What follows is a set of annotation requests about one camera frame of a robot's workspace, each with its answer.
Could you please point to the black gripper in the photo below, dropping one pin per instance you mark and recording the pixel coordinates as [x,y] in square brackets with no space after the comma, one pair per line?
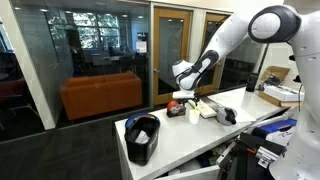
[184,96]

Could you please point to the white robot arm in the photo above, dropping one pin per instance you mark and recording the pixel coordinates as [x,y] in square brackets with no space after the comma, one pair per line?
[271,24]

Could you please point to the red tape roll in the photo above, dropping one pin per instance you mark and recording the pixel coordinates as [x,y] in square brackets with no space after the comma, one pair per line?
[173,104]

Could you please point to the black tape holder box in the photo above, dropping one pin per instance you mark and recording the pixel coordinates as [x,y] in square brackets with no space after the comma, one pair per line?
[176,112]

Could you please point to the white mug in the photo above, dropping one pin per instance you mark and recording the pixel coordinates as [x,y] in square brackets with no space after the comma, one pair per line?
[194,116]

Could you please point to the black trash bin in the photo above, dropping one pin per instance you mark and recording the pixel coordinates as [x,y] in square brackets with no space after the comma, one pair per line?
[141,140]

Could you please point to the black cylinder speaker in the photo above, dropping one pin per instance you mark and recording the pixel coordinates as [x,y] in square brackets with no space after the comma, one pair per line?
[251,82]

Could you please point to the open cardboard box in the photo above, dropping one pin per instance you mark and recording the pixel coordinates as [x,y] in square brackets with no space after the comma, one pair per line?
[274,76]

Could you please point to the orange sofa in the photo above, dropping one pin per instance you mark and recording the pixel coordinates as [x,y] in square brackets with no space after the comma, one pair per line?
[88,96]

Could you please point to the white flat box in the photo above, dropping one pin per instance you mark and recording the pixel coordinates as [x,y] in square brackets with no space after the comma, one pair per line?
[284,94]

